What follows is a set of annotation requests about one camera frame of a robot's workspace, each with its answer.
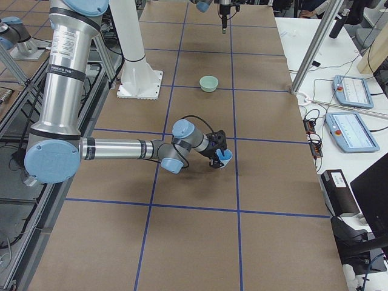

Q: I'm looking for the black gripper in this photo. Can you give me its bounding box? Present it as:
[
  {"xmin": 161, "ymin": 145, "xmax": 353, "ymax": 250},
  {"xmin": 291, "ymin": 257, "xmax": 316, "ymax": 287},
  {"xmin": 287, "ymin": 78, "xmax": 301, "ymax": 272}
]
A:
[
  {"xmin": 215, "ymin": 0, "xmax": 240, "ymax": 33},
  {"xmin": 202, "ymin": 133, "xmax": 220, "ymax": 169}
]

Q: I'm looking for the light blue plastic cup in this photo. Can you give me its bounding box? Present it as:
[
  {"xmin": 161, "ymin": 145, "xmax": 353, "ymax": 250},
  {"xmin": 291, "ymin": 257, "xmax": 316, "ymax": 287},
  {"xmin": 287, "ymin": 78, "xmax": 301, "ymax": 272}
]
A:
[{"xmin": 216, "ymin": 149, "xmax": 233, "ymax": 169}]

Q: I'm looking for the light green bowl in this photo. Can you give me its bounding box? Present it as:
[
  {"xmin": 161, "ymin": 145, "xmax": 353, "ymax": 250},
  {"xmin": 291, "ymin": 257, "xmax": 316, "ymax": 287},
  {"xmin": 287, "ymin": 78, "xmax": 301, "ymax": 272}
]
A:
[{"xmin": 199, "ymin": 75, "xmax": 219, "ymax": 93}]

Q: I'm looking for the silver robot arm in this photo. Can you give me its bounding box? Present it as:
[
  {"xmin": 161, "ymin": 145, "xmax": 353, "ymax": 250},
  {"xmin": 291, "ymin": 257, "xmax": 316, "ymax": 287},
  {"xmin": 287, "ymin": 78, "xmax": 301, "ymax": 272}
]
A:
[
  {"xmin": 24, "ymin": 1, "xmax": 232, "ymax": 184},
  {"xmin": 191, "ymin": 0, "xmax": 241, "ymax": 35}
]

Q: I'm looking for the black bottle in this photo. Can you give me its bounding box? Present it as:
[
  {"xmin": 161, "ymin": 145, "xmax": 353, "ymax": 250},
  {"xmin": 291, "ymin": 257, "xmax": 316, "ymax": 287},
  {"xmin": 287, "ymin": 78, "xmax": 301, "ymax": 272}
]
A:
[{"xmin": 329, "ymin": 8, "xmax": 350, "ymax": 39}]

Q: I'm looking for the near blue teach pendant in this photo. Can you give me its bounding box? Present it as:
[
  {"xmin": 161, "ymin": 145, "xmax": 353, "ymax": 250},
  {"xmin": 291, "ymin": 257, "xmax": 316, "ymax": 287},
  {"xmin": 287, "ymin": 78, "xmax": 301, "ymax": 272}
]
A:
[{"xmin": 325, "ymin": 112, "xmax": 380, "ymax": 153}]

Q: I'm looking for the blue teach pendant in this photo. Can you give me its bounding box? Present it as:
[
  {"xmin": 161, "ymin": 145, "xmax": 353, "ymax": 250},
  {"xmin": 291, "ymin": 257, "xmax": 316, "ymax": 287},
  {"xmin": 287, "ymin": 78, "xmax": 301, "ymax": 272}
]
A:
[
  {"xmin": 333, "ymin": 75, "xmax": 374, "ymax": 109},
  {"xmin": 325, "ymin": 112, "xmax": 380, "ymax": 153}
]

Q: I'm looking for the black box with label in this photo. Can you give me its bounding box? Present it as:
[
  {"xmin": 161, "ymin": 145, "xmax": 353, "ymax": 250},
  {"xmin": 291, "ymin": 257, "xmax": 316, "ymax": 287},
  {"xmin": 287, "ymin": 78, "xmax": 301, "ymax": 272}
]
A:
[{"xmin": 320, "ymin": 169, "xmax": 360, "ymax": 217}]

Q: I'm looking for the far blue teach pendant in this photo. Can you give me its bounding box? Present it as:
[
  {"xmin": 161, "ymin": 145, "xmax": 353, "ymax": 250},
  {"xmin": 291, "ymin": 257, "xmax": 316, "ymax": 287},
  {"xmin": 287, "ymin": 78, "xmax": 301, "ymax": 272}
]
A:
[{"xmin": 333, "ymin": 75, "xmax": 374, "ymax": 109}]

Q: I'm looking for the black monitor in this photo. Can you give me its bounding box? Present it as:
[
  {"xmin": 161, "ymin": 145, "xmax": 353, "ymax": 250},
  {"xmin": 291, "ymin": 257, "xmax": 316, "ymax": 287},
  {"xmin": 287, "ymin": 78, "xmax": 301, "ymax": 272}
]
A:
[{"xmin": 350, "ymin": 154, "xmax": 387, "ymax": 236}]

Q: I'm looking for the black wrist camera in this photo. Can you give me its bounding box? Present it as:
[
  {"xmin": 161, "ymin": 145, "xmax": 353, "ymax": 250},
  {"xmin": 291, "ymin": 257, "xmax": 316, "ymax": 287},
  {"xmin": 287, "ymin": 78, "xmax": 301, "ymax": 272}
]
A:
[{"xmin": 212, "ymin": 130, "xmax": 227, "ymax": 150}]

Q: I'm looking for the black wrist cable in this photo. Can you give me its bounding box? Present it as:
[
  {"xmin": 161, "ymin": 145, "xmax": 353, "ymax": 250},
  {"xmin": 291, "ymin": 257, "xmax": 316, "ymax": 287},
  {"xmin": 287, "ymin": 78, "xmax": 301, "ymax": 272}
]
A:
[{"xmin": 178, "ymin": 115, "xmax": 216, "ymax": 140}]

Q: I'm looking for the white pedestal base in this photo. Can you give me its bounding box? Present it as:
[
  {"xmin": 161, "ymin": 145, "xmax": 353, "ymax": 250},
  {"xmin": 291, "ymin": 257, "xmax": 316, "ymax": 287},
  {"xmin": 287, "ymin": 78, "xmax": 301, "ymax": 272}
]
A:
[{"xmin": 109, "ymin": 0, "xmax": 163, "ymax": 100}]

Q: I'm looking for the aluminium frame post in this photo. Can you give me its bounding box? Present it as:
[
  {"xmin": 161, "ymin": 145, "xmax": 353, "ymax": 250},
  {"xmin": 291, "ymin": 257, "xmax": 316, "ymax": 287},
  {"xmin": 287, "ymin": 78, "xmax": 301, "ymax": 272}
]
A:
[{"xmin": 290, "ymin": 0, "xmax": 343, "ymax": 95}]

